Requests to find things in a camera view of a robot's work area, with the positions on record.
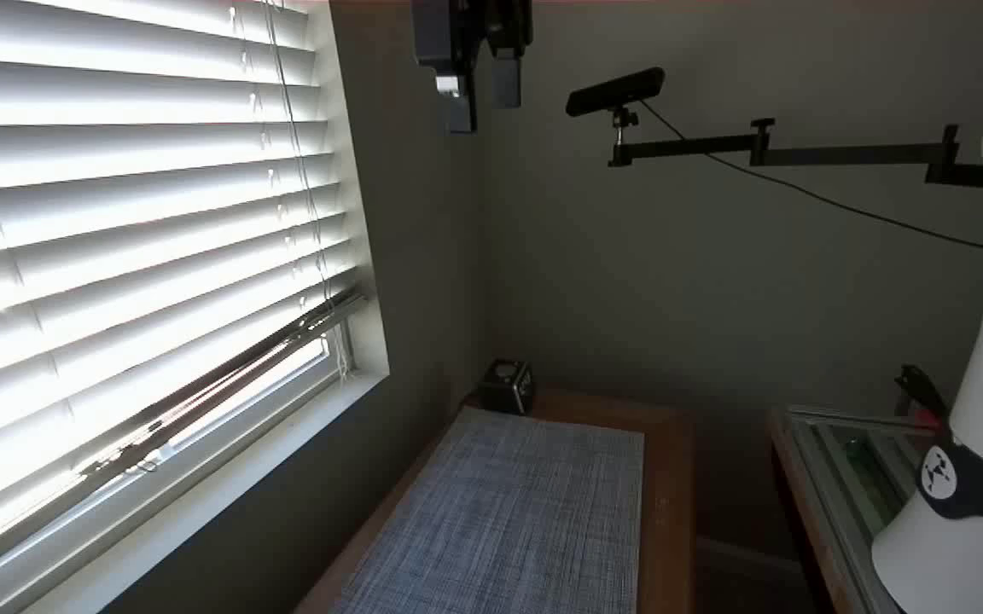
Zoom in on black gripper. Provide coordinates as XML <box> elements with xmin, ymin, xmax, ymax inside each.
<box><xmin>414</xmin><ymin>0</ymin><xmax>531</xmax><ymax>134</ymax></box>

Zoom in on black alarm clock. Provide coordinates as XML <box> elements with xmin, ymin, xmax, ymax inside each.
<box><xmin>482</xmin><ymin>358</ymin><xmax>536</xmax><ymax>415</ymax></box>

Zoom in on grey woven placemat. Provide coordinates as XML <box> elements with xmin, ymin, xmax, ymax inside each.
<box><xmin>332</xmin><ymin>410</ymin><xmax>645</xmax><ymax>614</ymax></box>

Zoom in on white window blinds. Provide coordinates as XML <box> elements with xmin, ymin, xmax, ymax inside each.
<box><xmin>0</xmin><ymin>0</ymin><xmax>362</xmax><ymax>563</ymax></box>

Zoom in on wooden side table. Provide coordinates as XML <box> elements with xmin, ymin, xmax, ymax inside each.
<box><xmin>763</xmin><ymin>403</ymin><xmax>927</xmax><ymax>614</ymax></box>

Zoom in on green and white tray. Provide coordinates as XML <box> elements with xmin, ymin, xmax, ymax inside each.
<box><xmin>795</xmin><ymin>411</ymin><xmax>932</xmax><ymax>541</ymax></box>

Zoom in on red black clamp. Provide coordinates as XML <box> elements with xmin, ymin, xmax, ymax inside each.
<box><xmin>897</xmin><ymin>364</ymin><xmax>948</xmax><ymax>427</ymax></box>

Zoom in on black camera on mount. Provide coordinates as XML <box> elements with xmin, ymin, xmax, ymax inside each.
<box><xmin>565</xmin><ymin>67</ymin><xmax>664</xmax><ymax>117</ymax></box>

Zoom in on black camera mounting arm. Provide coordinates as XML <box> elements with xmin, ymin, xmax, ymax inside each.
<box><xmin>611</xmin><ymin>106</ymin><xmax>983</xmax><ymax>186</ymax></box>

